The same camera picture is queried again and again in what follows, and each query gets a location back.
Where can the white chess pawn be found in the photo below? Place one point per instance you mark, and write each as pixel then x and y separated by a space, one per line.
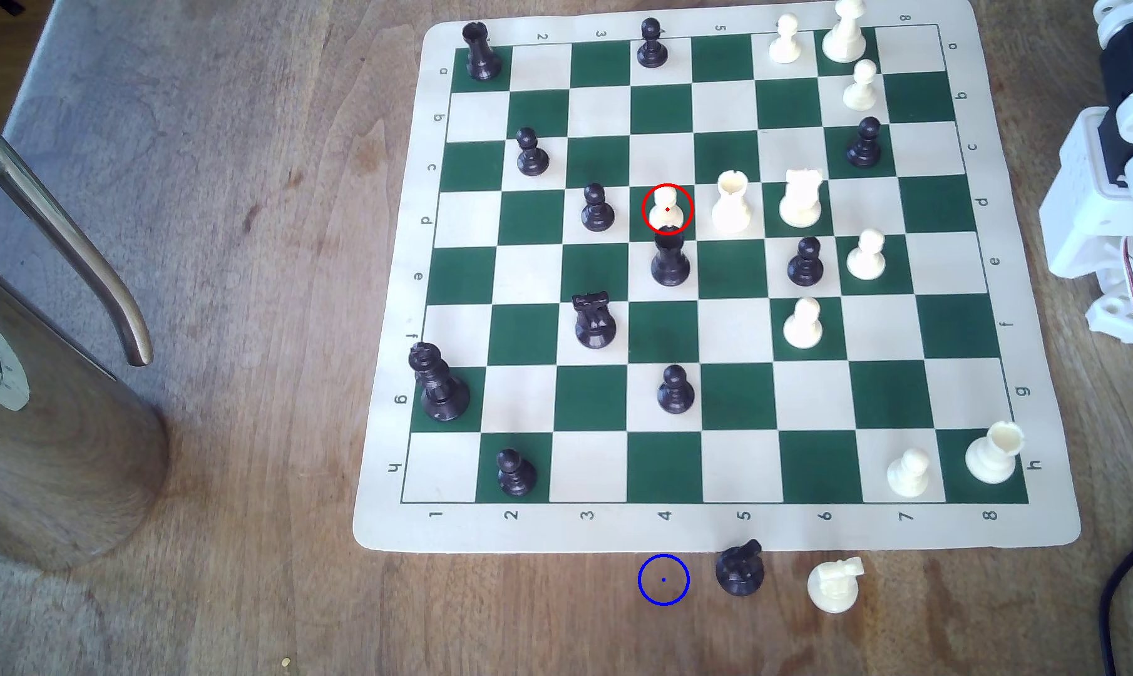
pixel 785 45
pixel 860 92
pixel 802 329
pixel 908 477
pixel 866 261
pixel 667 216

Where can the white printed robot arm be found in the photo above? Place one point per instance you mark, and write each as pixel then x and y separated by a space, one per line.
pixel 1092 206

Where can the black chess knight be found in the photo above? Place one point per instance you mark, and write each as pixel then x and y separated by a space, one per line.
pixel 594 324
pixel 740 573

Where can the black chess pawn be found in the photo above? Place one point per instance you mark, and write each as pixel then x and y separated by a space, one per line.
pixel 532 158
pixel 805 268
pixel 516 477
pixel 864 148
pixel 676 394
pixel 652 52
pixel 597 214

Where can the black chess bishop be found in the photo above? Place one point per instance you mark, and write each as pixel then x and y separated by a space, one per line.
pixel 670 263

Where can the black chess king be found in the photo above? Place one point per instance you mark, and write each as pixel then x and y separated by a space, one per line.
pixel 442 394

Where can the green and white chess mat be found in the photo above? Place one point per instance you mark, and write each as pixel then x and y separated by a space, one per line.
pixel 735 329

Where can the white chess queen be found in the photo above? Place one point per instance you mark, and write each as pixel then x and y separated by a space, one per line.
pixel 732 211

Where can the white chess rook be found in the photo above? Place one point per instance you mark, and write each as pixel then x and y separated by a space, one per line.
pixel 800 202

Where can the black chess rook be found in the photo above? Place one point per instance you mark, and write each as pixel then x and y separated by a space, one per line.
pixel 481 56

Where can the white chess knight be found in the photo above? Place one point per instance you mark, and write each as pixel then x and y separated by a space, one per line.
pixel 831 590

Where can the white rook bottom right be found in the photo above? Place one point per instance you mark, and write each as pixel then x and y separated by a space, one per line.
pixel 989 460

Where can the stainless steel kettle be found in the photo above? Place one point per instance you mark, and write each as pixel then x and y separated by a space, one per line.
pixel 59 451

